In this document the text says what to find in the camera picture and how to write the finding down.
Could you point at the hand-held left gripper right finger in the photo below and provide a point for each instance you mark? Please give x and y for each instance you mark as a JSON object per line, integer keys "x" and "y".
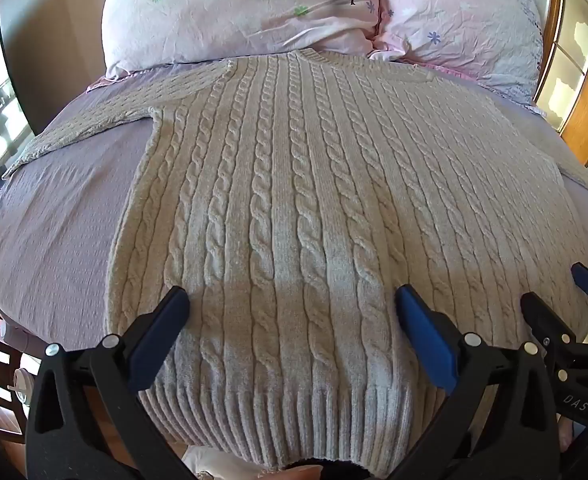
{"x": 426, "y": 332}

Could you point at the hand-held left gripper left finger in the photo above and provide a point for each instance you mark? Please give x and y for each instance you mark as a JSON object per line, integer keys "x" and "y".
{"x": 159, "y": 332}

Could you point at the purple bed sheet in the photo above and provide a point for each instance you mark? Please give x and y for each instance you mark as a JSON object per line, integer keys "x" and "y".
{"x": 58, "y": 220}

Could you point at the wooden headboard with glass panels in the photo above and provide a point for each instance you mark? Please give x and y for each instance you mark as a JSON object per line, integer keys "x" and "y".
{"x": 581, "y": 60}

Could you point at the pink floral pillow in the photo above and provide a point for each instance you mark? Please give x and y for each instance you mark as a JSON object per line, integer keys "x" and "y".
{"x": 233, "y": 5}
{"x": 459, "y": 15}

